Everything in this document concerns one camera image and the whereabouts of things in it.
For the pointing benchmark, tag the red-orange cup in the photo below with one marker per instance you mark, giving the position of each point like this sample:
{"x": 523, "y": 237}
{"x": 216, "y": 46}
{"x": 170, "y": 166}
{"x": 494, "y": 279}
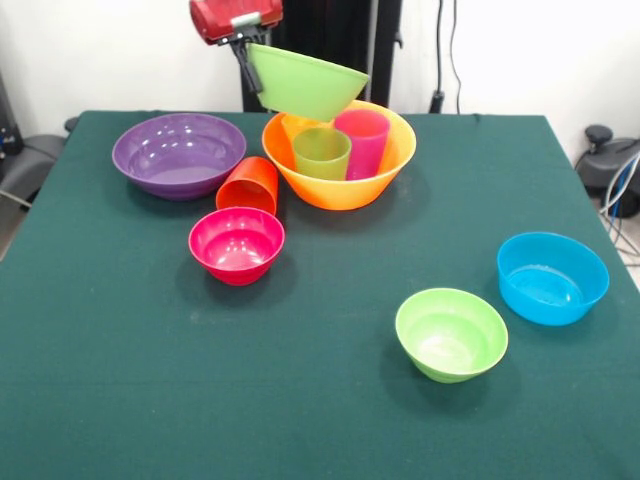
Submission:
{"x": 250, "y": 187}

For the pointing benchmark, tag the yellow cup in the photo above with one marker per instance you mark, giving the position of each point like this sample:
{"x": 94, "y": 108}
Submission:
{"x": 295, "y": 127}

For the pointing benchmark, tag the small green bowl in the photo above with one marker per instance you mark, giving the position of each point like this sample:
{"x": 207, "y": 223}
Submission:
{"x": 450, "y": 340}

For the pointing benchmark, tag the large green bowl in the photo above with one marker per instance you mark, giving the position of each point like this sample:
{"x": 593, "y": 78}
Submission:
{"x": 305, "y": 85}

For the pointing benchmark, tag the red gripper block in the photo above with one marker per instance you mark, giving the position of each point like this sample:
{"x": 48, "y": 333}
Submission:
{"x": 225, "y": 17}

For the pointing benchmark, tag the dark green table cloth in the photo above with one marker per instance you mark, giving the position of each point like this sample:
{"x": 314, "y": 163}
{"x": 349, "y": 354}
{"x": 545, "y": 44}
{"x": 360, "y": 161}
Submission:
{"x": 200, "y": 375}

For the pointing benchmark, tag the blue bowl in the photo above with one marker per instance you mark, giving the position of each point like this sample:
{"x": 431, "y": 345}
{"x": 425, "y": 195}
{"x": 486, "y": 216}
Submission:
{"x": 550, "y": 280}

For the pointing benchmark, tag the large orange bowl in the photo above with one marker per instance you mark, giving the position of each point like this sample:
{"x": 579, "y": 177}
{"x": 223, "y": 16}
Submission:
{"x": 345, "y": 192}

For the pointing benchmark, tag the purple cup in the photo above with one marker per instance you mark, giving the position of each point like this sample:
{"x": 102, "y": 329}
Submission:
{"x": 367, "y": 150}

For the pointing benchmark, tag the green cup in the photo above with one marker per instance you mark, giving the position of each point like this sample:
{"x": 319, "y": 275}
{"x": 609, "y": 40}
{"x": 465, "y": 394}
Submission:
{"x": 322, "y": 157}

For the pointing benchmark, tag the pink bowl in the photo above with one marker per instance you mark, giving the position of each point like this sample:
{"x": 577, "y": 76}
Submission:
{"x": 236, "y": 250}

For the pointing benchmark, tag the purple bowl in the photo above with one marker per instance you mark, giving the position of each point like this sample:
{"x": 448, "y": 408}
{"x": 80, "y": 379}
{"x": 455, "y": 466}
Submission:
{"x": 180, "y": 155}

